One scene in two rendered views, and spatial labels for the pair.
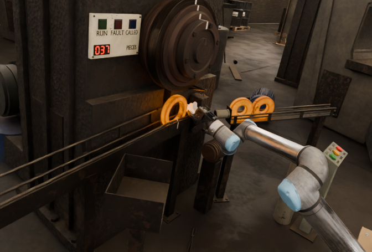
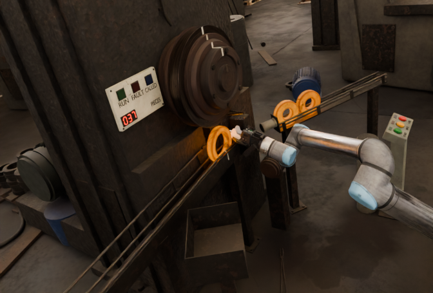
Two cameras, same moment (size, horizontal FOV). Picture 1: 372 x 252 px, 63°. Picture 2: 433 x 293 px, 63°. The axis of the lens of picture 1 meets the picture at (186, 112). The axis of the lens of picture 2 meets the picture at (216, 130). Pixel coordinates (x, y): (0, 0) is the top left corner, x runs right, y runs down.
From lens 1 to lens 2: 0.22 m
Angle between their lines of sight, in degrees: 4
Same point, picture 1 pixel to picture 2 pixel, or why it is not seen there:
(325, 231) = (410, 219)
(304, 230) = not seen: hidden behind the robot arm
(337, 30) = not seen: outside the picture
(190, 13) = (202, 46)
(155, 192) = (230, 236)
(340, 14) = not seen: outside the picture
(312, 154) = (372, 147)
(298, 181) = (366, 180)
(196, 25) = (211, 56)
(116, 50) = (142, 111)
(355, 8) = not seen: outside the picture
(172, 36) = (192, 77)
